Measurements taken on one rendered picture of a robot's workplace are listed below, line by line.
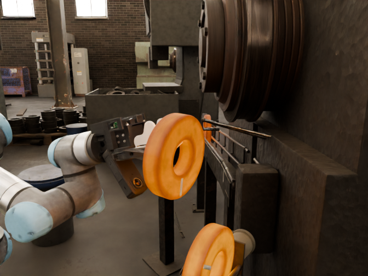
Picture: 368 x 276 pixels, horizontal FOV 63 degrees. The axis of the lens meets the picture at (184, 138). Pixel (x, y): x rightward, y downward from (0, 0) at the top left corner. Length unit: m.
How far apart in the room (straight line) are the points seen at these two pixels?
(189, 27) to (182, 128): 3.13
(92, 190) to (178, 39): 2.98
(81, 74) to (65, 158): 9.89
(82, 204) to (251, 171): 0.41
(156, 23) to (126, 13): 7.67
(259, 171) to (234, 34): 0.36
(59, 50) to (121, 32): 3.70
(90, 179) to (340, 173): 0.52
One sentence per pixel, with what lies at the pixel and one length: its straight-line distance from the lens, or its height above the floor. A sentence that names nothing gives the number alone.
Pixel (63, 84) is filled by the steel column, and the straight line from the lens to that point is 7.95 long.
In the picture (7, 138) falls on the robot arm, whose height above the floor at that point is 0.86.
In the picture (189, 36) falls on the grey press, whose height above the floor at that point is 1.36.
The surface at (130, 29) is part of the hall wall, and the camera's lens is 11.14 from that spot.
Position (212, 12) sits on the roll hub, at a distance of 0.89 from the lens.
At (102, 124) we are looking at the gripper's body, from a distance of 0.61.
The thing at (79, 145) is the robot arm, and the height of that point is 0.90.
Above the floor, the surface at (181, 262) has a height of 0.01.
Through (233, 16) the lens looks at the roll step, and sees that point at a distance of 0.85.
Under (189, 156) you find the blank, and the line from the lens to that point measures 0.57.
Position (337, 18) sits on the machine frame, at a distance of 0.72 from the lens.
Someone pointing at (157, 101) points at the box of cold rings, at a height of 0.66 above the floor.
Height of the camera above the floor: 1.07
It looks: 14 degrees down
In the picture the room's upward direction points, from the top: straight up
